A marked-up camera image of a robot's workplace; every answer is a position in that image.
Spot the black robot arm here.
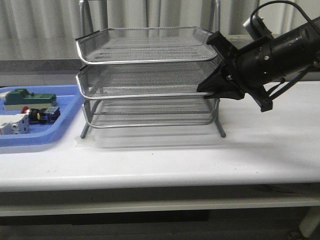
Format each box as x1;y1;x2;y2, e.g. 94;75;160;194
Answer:
196;18;320;112

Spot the red emergency stop button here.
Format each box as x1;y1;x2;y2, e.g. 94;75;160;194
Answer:
20;106;61;125

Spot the green electrical module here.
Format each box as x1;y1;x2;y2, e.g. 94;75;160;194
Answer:
3;88;57;110

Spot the silver rack frame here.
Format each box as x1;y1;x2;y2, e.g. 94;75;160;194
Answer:
79;0;226;138

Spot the silver mesh tray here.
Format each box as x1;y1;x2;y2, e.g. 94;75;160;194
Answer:
76;26;218;65
76;61;218;100
82;96;219;129

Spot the white table leg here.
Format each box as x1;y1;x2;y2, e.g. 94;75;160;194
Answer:
298;206;320;238

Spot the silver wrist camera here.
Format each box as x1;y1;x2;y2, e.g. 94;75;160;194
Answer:
242;15;274;41

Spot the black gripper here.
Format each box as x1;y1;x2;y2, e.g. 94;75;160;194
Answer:
196;31;283;112

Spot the blue plastic tray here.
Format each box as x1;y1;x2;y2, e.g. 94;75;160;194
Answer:
0;84;84;147

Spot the dark back counter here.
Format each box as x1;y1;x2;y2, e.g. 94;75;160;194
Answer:
0;33;320;75

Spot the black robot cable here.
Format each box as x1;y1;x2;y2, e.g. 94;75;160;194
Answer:
249;0;316;101

